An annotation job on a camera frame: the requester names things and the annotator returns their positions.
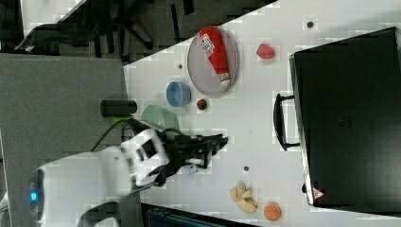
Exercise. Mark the green clip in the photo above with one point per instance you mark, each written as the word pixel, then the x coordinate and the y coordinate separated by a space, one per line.
pixel 119 120

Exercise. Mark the blue bowl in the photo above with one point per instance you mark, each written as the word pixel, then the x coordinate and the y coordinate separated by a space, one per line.
pixel 178 94

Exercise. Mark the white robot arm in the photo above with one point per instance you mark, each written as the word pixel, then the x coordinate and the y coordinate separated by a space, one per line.
pixel 84 190

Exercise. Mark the orange ball toy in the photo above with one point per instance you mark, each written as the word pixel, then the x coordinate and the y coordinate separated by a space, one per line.
pixel 272 212

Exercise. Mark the yellow plush chicken toy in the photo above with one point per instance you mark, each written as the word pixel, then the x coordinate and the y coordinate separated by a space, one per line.
pixel 243 198

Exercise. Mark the red green strawberry toy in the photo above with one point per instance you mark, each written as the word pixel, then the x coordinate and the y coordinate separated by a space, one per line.
pixel 265 52

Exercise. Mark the black silver toaster oven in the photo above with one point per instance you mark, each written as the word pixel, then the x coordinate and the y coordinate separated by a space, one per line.
pixel 347 104

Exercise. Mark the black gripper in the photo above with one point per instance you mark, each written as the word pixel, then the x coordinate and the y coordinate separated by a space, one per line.
pixel 183 150

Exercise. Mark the red ketchup bottle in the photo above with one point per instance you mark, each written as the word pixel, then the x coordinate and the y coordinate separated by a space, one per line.
pixel 213 47

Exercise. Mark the lilac round plate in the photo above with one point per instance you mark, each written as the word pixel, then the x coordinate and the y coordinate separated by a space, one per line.
pixel 200 70

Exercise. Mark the blue metal frame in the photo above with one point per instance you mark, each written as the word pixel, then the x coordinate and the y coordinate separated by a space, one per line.
pixel 158 216

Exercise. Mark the green measuring cup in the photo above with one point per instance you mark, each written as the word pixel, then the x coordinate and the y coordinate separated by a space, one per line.
pixel 192 169

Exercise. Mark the green oval colander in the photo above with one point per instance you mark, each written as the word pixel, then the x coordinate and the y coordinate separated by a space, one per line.
pixel 160 117

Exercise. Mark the small red tomato toy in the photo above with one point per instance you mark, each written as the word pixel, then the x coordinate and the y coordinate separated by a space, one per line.
pixel 202 104

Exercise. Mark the black cylindrical camera mount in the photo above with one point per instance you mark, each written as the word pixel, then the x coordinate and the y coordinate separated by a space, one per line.
pixel 118 108

